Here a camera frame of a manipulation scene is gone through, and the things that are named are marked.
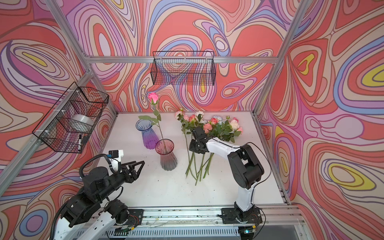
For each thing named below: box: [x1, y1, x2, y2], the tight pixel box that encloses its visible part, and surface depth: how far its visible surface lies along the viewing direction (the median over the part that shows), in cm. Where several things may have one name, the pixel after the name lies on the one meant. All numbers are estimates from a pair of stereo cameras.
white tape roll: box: [71, 114, 95, 126], surface depth 75 cm
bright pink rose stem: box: [138, 92, 167, 151], surface depth 73 cm
